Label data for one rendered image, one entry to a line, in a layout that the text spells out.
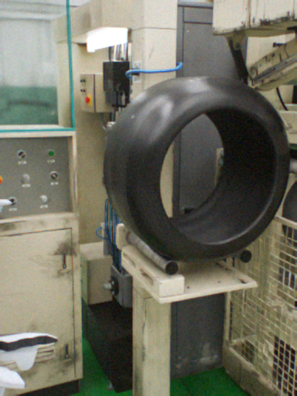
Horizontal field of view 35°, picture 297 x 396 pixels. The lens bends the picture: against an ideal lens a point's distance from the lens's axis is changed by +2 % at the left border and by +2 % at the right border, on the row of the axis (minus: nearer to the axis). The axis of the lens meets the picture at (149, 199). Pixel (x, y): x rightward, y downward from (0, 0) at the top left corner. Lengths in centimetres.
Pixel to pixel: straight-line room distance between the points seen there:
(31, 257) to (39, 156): 44
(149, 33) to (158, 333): 119
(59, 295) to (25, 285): 17
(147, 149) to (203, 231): 54
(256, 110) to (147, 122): 35
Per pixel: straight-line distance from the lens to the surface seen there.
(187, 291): 157
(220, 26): 180
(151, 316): 198
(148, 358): 207
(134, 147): 133
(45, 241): 209
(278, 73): 173
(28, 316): 221
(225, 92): 141
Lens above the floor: 146
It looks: 14 degrees down
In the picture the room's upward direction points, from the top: straight up
